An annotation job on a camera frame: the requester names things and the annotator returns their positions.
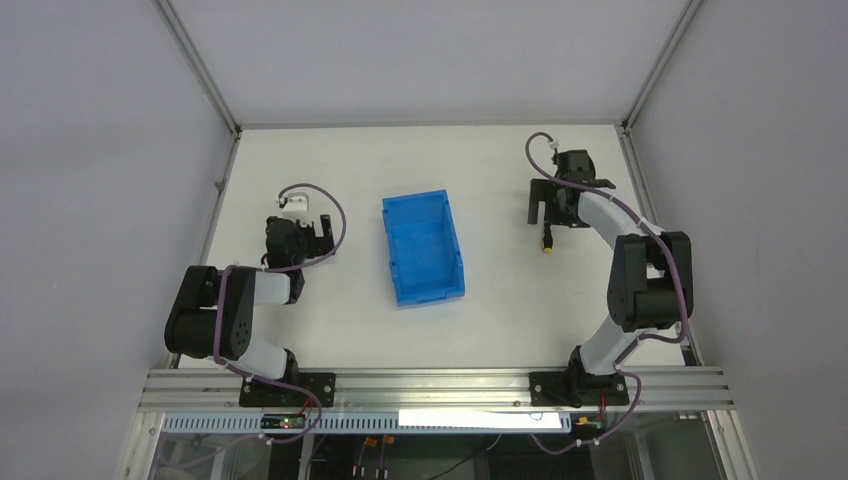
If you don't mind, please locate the black yellow screwdriver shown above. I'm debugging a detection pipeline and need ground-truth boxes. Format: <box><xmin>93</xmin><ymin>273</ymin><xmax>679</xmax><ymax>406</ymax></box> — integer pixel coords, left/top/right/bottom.
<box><xmin>542</xmin><ymin>222</ymin><xmax>554</xmax><ymax>253</ymax></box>

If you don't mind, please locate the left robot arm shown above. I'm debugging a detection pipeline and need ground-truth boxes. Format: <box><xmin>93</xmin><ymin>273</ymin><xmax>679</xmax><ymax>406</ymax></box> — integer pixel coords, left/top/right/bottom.
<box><xmin>164</xmin><ymin>214</ymin><xmax>335</xmax><ymax>385</ymax></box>

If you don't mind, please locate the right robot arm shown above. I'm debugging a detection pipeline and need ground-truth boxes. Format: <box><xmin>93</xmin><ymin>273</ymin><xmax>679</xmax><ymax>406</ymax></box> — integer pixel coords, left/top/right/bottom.
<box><xmin>527</xmin><ymin>150</ymin><xmax>693</xmax><ymax>407</ymax></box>

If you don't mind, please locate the blue plastic bin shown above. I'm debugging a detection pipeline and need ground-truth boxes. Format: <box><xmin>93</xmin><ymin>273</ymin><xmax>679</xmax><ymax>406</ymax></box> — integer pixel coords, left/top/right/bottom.
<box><xmin>382</xmin><ymin>189</ymin><xmax>466</xmax><ymax>308</ymax></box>

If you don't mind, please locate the small green circuit board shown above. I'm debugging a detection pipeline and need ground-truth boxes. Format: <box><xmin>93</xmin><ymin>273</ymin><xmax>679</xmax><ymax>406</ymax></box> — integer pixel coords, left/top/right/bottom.
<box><xmin>260</xmin><ymin>414</ymin><xmax>307</xmax><ymax>431</ymax></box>

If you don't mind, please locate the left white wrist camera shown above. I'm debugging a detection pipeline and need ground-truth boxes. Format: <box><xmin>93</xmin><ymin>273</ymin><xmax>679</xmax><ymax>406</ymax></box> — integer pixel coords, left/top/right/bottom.
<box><xmin>278</xmin><ymin>192</ymin><xmax>311</xmax><ymax>223</ymax></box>

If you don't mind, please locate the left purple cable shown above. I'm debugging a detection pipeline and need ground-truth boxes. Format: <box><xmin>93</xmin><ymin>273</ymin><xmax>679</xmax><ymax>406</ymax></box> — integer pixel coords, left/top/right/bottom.
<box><xmin>212</xmin><ymin>183</ymin><xmax>348</xmax><ymax>465</ymax></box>

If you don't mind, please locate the purple cable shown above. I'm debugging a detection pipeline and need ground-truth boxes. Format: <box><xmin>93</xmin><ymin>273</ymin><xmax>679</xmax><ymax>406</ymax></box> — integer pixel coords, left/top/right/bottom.
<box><xmin>212</xmin><ymin>183</ymin><xmax>348</xmax><ymax>465</ymax></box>
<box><xmin>525</xmin><ymin>131</ymin><xmax>694</xmax><ymax>456</ymax></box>

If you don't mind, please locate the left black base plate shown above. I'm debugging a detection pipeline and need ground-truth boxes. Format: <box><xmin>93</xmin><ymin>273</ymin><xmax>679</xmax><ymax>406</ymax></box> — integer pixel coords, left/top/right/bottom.
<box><xmin>238</xmin><ymin>371</ymin><xmax>337</xmax><ymax>408</ymax></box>

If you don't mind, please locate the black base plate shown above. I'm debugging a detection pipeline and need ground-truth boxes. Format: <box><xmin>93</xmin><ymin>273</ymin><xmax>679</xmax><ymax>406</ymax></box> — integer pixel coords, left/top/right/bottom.
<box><xmin>528</xmin><ymin>371</ymin><xmax>630</xmax><ymax>408</ymax></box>
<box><xmin>238</xmin><ymin>371</ymin><xmax>337</xmax><ymax>408</ymax></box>

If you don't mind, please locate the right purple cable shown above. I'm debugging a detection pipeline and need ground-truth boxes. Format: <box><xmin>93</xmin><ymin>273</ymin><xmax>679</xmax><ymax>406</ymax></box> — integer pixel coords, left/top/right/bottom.
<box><xmin>525</xmin><ymin>131</ymin><xmax>694</xmax><ymax>456</ymax></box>

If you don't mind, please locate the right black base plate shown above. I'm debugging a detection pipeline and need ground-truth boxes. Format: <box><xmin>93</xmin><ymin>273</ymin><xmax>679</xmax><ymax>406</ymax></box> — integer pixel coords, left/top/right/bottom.
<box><xmin>528</xmin><ymin>371</ymin><xmax>630</xmax><ymax>408</ymax></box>

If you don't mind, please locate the slotted grey cable duct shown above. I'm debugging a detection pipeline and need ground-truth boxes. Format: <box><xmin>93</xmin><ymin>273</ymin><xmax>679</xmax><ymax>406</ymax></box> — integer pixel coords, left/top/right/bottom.
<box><xmin>162</xmin><ymin>409</ymin><xmax>572</xmax><ymax>435</ymax></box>

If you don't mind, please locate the aluminium frame rail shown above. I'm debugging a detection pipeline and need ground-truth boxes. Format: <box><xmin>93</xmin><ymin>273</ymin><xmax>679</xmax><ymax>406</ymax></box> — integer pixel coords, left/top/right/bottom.
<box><xmin>138</xmin><ymin>366</ymin><xmax>735</xmax><ymax>413</ymax></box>

